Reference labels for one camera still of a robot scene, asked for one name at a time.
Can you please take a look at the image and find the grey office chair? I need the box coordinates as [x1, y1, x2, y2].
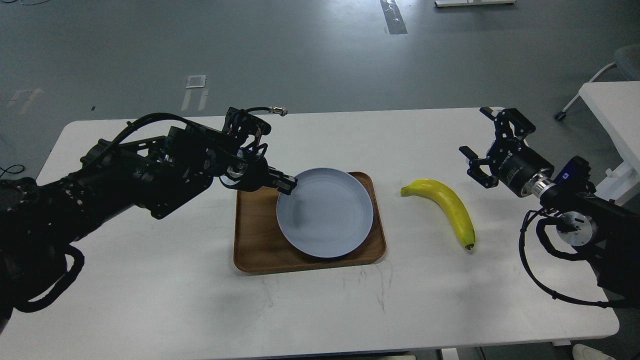
[554, 44, 640, 122]

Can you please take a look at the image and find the yellow banana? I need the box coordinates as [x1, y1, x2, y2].
[400, 178, 476, 251]

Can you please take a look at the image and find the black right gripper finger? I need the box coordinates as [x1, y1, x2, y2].
[458, 146, 499, 189]
[479, 106, 537, 150]

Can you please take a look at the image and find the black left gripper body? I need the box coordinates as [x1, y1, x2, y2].
[220, 152, 273, 192]

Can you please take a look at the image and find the brown wooden tray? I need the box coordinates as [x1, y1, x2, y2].
[233, 171, 387, 274]

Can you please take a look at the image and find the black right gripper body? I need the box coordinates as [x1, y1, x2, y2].
[487, 141, 554, 198]

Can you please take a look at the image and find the light blue round plate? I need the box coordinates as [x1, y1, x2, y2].
[275, 167, 374, 259]

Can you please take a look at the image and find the white furniture base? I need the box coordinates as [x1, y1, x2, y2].
[434, 0, 517, 8]

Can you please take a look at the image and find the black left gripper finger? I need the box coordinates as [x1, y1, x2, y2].
[267, 169, 298, 196]

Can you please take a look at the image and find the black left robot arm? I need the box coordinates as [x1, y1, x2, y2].
[0, 107, 298, 328]

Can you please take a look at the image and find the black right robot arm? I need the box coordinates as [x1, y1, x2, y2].
[459, 106, 639, 308]

